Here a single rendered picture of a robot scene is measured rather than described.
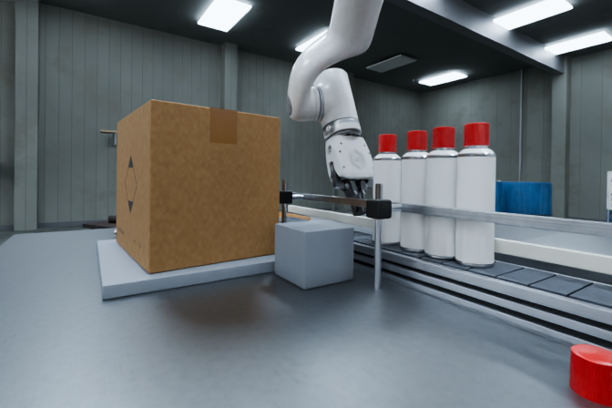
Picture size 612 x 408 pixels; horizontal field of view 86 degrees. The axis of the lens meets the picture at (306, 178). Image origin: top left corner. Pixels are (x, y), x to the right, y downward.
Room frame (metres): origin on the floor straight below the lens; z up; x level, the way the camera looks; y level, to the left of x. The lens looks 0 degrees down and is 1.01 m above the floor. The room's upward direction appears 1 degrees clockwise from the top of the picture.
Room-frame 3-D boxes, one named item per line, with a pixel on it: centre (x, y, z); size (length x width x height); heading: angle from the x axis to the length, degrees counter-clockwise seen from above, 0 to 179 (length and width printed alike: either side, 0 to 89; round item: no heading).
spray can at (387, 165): (0.63, -0.15, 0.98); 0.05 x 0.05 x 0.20
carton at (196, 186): (0.70, 0.24, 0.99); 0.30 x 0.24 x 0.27; 38
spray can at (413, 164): (0.57, -0.19, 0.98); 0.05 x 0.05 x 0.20
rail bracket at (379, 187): (0.53, -0.13, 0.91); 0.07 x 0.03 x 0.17; 123
